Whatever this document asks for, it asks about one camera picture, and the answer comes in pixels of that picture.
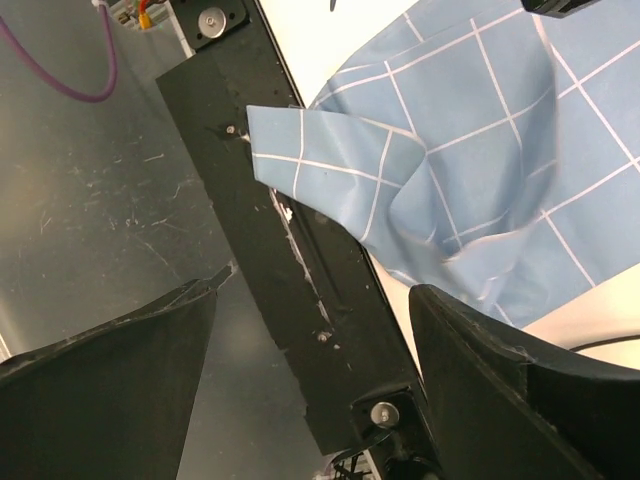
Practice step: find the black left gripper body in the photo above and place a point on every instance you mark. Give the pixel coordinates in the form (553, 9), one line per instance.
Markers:
(555, 8)

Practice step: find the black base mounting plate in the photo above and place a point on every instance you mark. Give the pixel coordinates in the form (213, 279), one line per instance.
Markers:
(313, 284)

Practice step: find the blue checked cloth napkin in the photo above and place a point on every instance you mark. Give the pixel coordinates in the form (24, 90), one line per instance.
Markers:
(479, 148)

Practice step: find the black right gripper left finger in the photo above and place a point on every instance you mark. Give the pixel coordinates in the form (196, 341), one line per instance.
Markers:
(113, 402)

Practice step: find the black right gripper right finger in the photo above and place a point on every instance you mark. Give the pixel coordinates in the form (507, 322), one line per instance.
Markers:
(503, 404)

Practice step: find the square white plate black rim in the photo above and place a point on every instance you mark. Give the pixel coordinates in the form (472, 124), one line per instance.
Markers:
(602, 323)

